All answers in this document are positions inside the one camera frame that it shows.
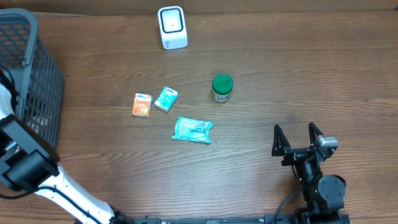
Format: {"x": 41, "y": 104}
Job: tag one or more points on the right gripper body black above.
{"x": 294, "y": 156}

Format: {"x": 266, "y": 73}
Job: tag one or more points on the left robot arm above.
{"x": 30, "y": 165}

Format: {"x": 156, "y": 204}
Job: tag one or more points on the grey plastic mesh basket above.
{"x": 38, "y": 79}

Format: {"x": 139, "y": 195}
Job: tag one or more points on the green lid jar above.
{"x": 221, "y": 88}

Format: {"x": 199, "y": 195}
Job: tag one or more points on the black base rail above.
{"x": 267, "y": 219}

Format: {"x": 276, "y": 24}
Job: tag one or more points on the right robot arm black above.
{"x": 323, "y": 194}

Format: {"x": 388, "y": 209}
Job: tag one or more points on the orange tissue pack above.
{"x": 142, "y": 105}

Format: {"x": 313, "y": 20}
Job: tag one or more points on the teal tissue pack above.
{"x": 166, "y": 99}

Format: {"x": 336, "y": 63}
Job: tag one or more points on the white barcode scanner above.
{"x": 173, "y": 30}

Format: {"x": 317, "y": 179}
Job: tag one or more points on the teal wet wipes pack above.
{"x": 188, "y": 129}

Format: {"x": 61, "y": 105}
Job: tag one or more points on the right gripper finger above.
{"x": 314, "y": 132}
{"x": 280, "y": 146}

